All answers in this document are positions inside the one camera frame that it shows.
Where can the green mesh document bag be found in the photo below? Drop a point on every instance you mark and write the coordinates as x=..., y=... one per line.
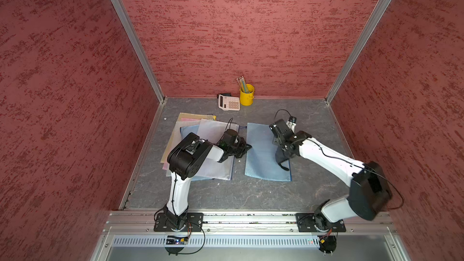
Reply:
x=176, y=138

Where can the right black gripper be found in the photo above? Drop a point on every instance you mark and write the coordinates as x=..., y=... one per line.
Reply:
x=275, y=142

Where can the right aluminium corner post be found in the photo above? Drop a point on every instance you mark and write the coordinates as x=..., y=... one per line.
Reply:
x=370, y=26

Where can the left aluminium corner post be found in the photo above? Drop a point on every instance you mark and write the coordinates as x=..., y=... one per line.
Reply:
x=138, y=48

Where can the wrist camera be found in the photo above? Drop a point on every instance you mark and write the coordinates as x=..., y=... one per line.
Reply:
x=230, y=138
x=291, y=123

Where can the aluminium front rail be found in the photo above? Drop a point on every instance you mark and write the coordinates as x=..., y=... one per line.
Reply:
x=241, y=229

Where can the yellow mesh document bag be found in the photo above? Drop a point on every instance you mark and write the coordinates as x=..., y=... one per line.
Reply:
x=184, y=116

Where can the yellow pen cup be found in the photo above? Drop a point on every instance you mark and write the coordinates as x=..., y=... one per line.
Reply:
x=247, y=96

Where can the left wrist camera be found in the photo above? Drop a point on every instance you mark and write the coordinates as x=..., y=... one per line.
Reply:
x=230, y=138

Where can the white mesh document bag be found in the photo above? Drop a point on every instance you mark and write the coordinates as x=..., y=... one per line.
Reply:
x=213, y=131

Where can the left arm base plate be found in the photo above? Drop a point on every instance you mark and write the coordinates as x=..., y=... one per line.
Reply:
x=187, y=222

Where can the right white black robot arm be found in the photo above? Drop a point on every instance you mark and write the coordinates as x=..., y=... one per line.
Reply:
x=369, y=190

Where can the pink desk calculator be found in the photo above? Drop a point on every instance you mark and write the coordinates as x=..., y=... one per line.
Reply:
x=228, y=103

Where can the coloured pencils bundle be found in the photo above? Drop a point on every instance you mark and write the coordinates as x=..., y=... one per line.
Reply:
x=243, y=86

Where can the light blue document bag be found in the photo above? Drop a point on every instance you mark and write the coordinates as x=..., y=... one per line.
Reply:
x=188, y=130

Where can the blue mesh document bag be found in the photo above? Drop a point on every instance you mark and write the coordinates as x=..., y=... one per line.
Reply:
x=261, y=158

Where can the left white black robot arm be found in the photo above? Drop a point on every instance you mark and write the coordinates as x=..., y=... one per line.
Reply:
x=186, y=159

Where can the aluminium corner post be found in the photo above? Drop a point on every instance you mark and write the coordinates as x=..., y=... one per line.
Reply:
x=138, y=48
x=370, y=26

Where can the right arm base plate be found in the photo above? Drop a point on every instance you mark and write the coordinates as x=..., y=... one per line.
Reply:
x=316, y=223

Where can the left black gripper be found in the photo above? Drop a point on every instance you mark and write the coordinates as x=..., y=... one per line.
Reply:
x=244, y=148

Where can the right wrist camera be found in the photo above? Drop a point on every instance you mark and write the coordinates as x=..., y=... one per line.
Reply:
x=291, y=123

